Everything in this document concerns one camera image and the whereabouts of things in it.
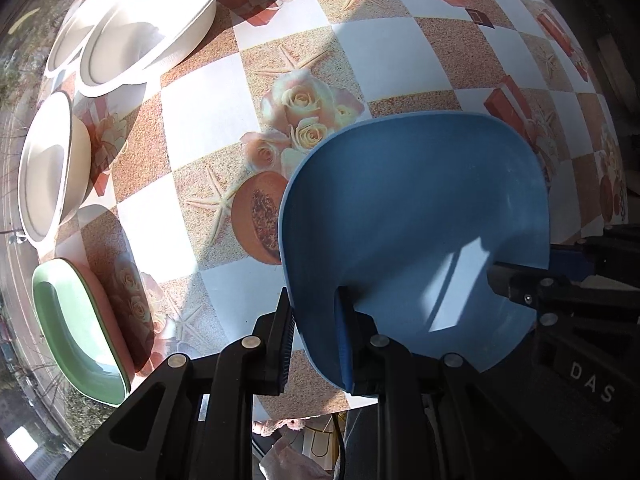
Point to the printed checkered tablecloth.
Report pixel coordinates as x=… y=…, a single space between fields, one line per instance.
x=200 y=110

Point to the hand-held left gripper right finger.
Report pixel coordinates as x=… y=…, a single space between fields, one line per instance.
x=344 y=345

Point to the green bowl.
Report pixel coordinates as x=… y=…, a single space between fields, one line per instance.
x=75 y=330

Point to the white plate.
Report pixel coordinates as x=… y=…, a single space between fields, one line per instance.
x=70 y=40

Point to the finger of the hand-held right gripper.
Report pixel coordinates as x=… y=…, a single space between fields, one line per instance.
x=600 y=252
x=525 y=287

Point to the white bowl with stepped rim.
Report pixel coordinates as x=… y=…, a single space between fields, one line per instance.
x=150 y=15

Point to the white plastic bag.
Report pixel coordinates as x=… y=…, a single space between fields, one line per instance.
x=295 y=460

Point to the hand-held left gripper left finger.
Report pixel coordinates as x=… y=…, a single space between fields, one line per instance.
x=284 y=347

